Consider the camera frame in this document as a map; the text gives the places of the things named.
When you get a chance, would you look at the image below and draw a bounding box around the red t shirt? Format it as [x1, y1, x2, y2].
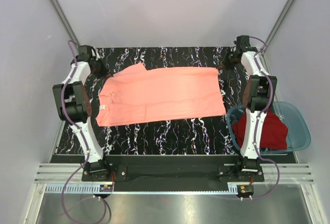
[231, 109, 288, 150]

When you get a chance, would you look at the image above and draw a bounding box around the small controller board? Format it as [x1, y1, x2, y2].
[100, 184, 113, 192]
[238, 185, 254, 195]

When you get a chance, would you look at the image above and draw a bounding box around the pink t shirt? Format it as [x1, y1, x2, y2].
[96, 63, 226, 127]

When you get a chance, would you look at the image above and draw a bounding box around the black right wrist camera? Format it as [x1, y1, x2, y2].
[236, 35, 252, 52]

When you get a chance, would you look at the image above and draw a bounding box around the left aluminium frame post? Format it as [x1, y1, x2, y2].
[49, 0, 80, 44]

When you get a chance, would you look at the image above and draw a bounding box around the right aluminium frame post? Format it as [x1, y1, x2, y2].
[266, 0, 296, 45]

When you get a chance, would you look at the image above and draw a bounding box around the aluminium frame post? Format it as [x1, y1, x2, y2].
[49, 0, 80, 44]
[266, 0, 296, 45]

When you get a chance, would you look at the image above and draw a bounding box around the right small controller board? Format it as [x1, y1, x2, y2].
[238, 185, 254, 195]

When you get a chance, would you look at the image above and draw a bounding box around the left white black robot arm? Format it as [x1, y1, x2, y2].
[52, 45, 111, 181]

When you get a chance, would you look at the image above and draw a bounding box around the white slotted cable duct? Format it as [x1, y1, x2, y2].
[45, 183, 240, 195]

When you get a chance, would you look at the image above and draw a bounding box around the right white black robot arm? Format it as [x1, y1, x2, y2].
[220, 50, 277, 181]

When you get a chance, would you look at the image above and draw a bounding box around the aluminium rail profile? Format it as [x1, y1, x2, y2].
[34, 164, 314, 185]

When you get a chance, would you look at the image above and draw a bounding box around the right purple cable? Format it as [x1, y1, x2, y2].
[249, 36, 281, 201]

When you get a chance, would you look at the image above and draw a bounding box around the left small controller board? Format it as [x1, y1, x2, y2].
[100, 184, 113, 192]

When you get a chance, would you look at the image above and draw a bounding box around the blue plastic basket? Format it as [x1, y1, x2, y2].
[226, 101, 311, 156]

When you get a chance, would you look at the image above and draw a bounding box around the black marble pattern mat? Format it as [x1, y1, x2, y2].
[55, 47, 248, 155]

